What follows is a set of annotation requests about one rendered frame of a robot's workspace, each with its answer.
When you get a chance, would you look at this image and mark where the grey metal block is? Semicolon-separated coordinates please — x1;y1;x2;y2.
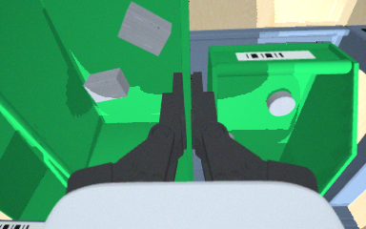
117;1;172;56
83;68;130;102

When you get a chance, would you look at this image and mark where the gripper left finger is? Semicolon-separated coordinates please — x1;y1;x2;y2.
66;73;187;194

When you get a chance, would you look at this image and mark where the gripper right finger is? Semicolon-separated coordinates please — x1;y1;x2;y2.
191;72;318;193

